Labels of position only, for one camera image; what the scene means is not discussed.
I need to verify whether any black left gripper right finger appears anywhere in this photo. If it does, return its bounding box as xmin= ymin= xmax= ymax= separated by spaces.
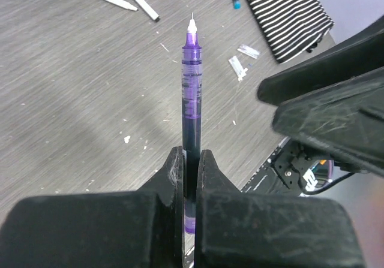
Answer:
xmin=194 ymin=150 xmax=366 ymax=267

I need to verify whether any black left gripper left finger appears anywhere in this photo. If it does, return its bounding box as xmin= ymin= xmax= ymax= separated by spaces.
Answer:
xmin=1 ymin=147 xmax=184 ymax=267

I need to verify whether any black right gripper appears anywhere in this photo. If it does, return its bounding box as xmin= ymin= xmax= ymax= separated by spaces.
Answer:
xmin=257 ymin=19 xmax=383 ymax=176

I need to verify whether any purple pen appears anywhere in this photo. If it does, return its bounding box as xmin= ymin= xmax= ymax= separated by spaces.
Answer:
xmin=181 ymin=18 xmax=202 ymax=234

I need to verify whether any white pen with black end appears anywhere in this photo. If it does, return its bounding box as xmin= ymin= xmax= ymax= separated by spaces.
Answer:
xmin=135 ymin=0 xmax=160 ymax=22

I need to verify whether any black white striped cloth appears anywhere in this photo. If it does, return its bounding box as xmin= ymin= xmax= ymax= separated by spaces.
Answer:
xmin=247 ymin=0 xmax=334 ymax=64

